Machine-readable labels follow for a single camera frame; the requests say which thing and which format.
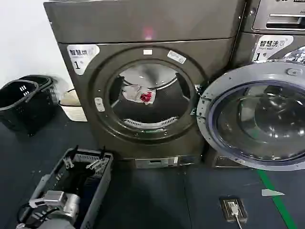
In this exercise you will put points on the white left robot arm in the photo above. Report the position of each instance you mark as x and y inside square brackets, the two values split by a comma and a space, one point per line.
[57, 202]

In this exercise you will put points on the black floor socket box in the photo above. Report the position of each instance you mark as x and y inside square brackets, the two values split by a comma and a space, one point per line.
[240, 210]

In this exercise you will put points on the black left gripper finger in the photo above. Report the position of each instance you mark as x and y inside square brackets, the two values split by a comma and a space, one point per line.
[68, 162]
[94, 165]

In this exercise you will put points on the white cloth with red print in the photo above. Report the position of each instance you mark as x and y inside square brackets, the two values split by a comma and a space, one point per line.
[137, 91]

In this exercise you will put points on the black plastic basket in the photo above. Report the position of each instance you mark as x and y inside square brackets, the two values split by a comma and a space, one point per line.
[21, 107]
[48, 82]

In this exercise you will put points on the green floor tape line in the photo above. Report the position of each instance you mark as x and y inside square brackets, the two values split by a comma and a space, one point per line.
[276, 202]

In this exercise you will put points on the round glass dryer door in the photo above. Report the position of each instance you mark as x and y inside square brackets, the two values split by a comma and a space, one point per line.
[259, 114]

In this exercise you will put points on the grey dryer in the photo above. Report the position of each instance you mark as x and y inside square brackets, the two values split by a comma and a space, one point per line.
[152, 31]

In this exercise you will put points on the white plastic bin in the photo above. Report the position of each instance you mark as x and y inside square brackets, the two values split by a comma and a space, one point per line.
[74, 111]

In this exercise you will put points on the grey floor tape piece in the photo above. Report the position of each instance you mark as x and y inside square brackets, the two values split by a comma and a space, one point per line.
[271, 192]

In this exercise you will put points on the grey washer with label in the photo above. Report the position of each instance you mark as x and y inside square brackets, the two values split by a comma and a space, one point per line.
[245, 47]

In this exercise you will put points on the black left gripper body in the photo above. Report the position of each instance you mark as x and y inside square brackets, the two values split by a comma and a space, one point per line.
[81, 182]

